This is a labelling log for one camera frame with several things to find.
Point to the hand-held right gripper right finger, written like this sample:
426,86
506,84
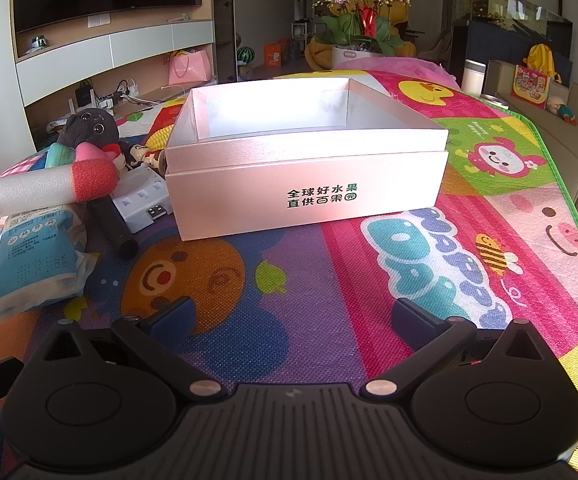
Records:
411,317

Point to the black plush toy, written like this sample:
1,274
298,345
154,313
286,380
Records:
89,127

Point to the white red foam rocket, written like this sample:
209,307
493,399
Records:
44,185

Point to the wall cabinet unit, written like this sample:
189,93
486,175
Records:
144,42

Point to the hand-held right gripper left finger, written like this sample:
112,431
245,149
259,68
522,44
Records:
175,317

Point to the white wall socket plate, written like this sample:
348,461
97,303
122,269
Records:
99,20

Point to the red cartoon bag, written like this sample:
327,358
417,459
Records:
530,87

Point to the potted pink orchid plant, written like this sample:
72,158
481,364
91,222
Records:
354,30

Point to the watermelon ball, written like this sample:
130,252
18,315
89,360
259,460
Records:
246,55

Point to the white cylindrical canister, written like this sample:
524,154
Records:
473,76

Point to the orange box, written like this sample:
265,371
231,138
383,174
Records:
275,55

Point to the yellow backpack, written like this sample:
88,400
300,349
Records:
543,60

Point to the black aquarium cabinet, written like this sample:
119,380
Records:
509,40

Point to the pink gift bag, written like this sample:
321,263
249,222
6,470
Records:
188,67

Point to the black cylinder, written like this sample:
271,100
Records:
114,230

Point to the pink cardboard box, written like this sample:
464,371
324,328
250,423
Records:
269,170

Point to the pink cloth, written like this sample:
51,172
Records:
399,66

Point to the colourful stuffed toy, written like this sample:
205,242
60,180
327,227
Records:
563,114

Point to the pink plastic toy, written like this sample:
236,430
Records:
91,151

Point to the metal cup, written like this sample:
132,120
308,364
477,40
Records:
494,100

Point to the white battery charger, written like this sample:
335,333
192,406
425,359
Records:
134,205

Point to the blue wet wipes packet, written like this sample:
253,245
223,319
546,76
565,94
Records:
34,255

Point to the colourful cartoon play mat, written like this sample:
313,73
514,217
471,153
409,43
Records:
319,285

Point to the teal plastic toy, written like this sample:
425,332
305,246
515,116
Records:
59,155

